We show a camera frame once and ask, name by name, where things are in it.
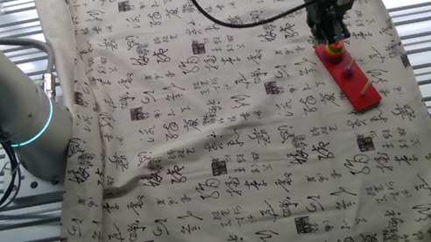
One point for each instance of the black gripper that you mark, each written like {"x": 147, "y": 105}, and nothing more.
{"x": 325, "y": 10}

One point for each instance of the small orange Hanoi disc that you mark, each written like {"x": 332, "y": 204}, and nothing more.
{"x": 335, "y": 47}

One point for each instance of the green Hanoi disc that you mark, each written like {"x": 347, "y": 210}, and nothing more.
{"x": 334, "y": 52}

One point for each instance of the large orange Hanoi disc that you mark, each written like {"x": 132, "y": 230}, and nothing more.
{"x": 334, "y": 57}

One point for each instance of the large purple Hanoi disc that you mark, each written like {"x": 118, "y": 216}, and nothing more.
{"x": 335, "y": 60}

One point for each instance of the small purple Hanoi disc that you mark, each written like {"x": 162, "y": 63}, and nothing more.
{"x": 348, "y": 73}

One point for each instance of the red Hanoi base board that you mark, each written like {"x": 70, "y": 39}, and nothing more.
{"x": 359, "y": 91}

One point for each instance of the calligraphy printed beige cloth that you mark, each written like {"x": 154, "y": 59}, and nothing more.
{"x": 226, "y": 159}

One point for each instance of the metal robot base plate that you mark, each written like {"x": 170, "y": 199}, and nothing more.
{"x": 37, "y": 184}

